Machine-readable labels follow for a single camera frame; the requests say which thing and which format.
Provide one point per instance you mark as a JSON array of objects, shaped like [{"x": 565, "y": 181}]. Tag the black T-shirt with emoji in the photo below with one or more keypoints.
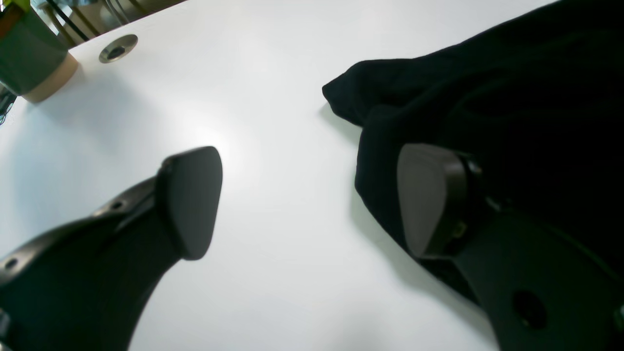
[{"x": 536, "y": 100}]

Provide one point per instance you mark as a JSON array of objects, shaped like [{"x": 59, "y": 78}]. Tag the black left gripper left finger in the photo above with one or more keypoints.
[{"x": 83, "y": 286}]

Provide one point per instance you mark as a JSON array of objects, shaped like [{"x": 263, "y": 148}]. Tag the potted green plant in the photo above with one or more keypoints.
[{"x": 34, "y": 64}]

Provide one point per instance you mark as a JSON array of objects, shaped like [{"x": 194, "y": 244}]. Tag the silver table grommet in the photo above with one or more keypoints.
[{"x": 118, "y": 48}]

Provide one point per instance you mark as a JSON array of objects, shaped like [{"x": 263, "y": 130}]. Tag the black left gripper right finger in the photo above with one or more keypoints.
[{"x": 540, "y": 289}]

